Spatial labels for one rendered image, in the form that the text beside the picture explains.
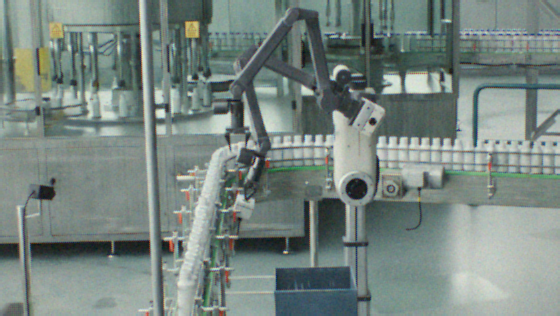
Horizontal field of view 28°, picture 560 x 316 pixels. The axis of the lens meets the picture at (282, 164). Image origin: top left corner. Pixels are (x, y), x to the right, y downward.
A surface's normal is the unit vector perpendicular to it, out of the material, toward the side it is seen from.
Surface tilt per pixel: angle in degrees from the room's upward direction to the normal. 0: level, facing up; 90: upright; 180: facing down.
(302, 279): 90
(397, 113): 90
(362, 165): 101
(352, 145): 90
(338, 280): 90
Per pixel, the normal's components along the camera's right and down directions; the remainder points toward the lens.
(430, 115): 0.01, 0.19
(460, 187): -0.30, 0.19
